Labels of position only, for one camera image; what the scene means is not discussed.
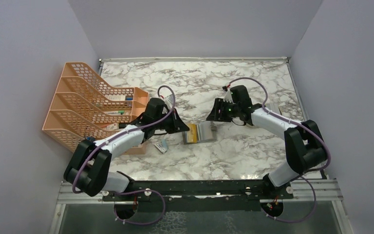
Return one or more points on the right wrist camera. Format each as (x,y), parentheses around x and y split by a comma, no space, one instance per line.
(228,95)

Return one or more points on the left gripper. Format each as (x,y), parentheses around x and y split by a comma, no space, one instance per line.
(178,125)

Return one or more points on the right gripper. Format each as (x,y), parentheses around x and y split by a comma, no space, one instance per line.
(215,115)

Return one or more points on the gold credit card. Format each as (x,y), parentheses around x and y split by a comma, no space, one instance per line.
(192,134)

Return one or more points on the orange mesh file organizer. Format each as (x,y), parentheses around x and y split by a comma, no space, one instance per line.
(85,106)

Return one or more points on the small blue white clip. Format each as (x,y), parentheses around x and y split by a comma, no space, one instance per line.
(162,146)

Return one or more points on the grey card holder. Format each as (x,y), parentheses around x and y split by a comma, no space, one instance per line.
(207,132)

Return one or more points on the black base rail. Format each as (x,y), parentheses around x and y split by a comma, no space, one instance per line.
(205,195)

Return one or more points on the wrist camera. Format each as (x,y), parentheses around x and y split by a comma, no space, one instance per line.
(169,101)
(228,95)

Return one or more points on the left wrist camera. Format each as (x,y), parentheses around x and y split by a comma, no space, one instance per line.
(169,101)

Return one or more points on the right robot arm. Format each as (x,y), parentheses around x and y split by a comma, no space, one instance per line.
(304,147)

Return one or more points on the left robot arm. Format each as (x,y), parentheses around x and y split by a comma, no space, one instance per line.
(88,170)

